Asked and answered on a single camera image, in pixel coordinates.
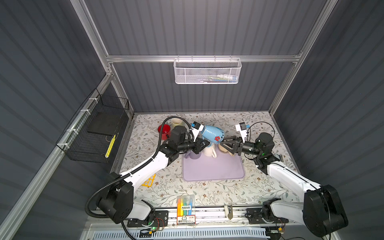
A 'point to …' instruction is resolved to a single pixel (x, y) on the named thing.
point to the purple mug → (192, 155)
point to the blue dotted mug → (213, 135)
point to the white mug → (209, 151)
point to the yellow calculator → (149, 182)
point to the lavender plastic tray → (225, 166)
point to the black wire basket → (89, 137)
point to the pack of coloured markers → (186, 210)
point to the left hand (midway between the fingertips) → (209, 142)
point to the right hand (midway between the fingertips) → (223, 145)
